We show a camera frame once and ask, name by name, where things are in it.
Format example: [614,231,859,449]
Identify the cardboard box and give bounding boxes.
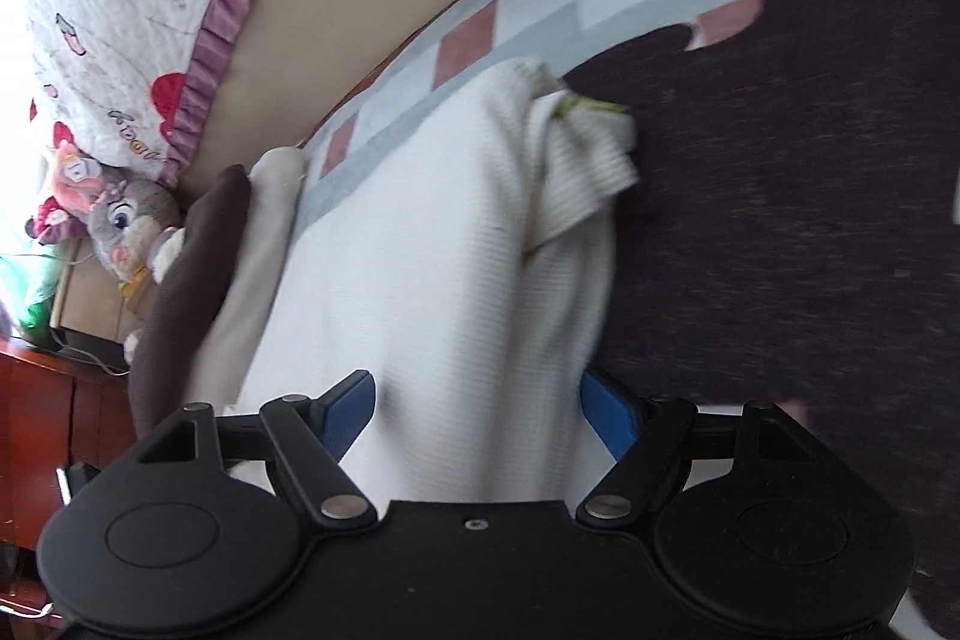
[50,239,140,365]

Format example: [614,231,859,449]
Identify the black fleece garment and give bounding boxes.
[566,0,958,638]

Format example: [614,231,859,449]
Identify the pink plush toy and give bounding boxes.
[26,140,112,245]

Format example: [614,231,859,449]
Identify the grey rabbit plush toy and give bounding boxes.
[86,169,181,362]

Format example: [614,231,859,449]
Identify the dark brown folded blanket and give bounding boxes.
[127,144,311,439]

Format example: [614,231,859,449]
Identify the red wooden drawer cabinet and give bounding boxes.
[2,338,135,630]

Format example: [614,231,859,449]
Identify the white knit garment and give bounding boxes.
[235,58,638,507]

